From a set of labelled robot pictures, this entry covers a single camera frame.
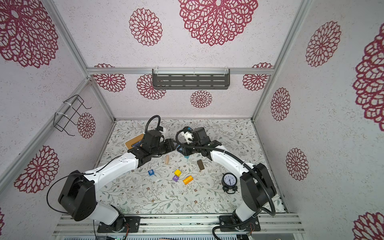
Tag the dark brown plank block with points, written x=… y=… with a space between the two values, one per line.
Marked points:
x=200 y=165

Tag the orange wooden cylinder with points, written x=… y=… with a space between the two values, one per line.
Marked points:
x=188 y=180

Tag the yellow wooden cube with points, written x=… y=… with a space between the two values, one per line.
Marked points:
x=178 y=173

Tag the black alarm clock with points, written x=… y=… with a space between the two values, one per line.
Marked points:
x=229 y=183

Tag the black wire wall rack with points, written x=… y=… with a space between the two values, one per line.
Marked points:
x=65 y=117

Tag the white wooden-lid tissue box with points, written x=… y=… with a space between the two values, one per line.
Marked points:
x=135 y=142

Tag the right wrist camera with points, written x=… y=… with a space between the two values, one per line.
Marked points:
x=187 y=134

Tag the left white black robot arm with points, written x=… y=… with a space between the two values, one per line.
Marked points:
x=78 y=196

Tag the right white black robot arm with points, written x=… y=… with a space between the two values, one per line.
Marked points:
x=255 y=182

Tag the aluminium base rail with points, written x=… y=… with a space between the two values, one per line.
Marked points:
x=192 y=224

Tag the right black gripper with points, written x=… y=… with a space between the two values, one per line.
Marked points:
x=186 y=151

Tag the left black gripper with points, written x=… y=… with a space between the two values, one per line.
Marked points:
x=171 y=146

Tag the grey wall shelf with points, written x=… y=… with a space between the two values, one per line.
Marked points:
x=191 y=80

